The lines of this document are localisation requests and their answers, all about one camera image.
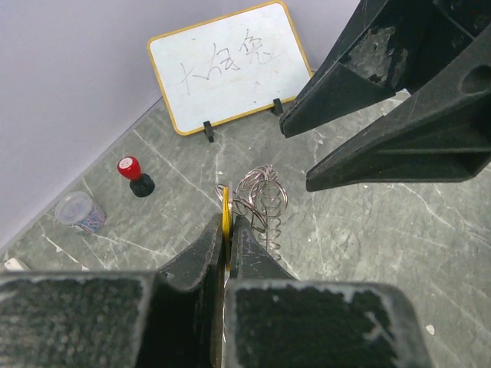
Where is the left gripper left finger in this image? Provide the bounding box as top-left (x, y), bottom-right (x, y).
top-left (1, 214), bottom-right (223, 367)

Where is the metal disc with keyrings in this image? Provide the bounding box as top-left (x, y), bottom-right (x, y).
top-left (215, 164), bottom-right (288, 261)

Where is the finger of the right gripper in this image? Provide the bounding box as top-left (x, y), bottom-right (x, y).
top-left (280, 0), bottom-right (433, 137)
top-left (306, 28), bottom-right (490, 192)

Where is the key with yellow tag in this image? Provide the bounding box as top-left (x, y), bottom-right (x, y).
top-left (222, 181), bottom-right (233, 271)

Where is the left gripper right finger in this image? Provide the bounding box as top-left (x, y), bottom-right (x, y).
top-left (224, 216), bottom-right (431, 367)

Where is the red black stamp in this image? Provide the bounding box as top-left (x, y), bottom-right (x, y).
top-left (117, 156), bottom-right (155, 198)

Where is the small whiteboard yellow frame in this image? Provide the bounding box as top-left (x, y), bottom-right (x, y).
top-left (147, 1), bottom-right (312, 136)

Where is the clear jar of paperclips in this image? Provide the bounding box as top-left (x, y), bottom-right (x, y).
top-left (54, 191), bottom-right (106, 233)

